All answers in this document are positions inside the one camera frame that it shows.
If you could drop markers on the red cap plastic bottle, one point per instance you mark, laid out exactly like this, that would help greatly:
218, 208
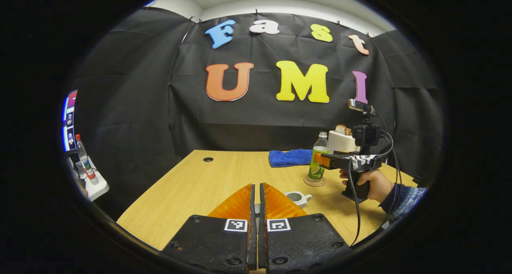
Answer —
86, 162

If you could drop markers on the round brown coaster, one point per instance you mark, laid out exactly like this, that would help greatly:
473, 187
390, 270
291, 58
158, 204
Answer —
315, 183

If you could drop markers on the black backdrop cloth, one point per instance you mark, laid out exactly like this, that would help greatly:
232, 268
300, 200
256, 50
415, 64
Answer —
132, 106

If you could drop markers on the bread slice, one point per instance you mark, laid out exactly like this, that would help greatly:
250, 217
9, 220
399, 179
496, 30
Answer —
342, 130

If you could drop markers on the blue towel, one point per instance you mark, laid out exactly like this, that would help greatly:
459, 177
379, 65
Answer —
290, 158

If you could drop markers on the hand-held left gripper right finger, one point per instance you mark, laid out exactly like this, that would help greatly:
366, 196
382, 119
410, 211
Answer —
304, 242

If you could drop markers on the computer monitor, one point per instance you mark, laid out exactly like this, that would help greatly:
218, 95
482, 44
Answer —
70, 120

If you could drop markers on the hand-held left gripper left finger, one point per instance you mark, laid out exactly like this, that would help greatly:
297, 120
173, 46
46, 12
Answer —
212, 242

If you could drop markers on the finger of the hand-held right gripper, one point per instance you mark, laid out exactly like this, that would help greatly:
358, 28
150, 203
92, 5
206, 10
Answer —
336, 161

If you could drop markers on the green label water bottle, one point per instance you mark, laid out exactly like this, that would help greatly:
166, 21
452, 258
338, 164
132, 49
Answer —
316, 172

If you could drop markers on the white side table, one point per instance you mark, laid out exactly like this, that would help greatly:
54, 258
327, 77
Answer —
98, 190

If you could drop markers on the white toaster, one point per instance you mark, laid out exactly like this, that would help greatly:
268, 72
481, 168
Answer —
340, 142

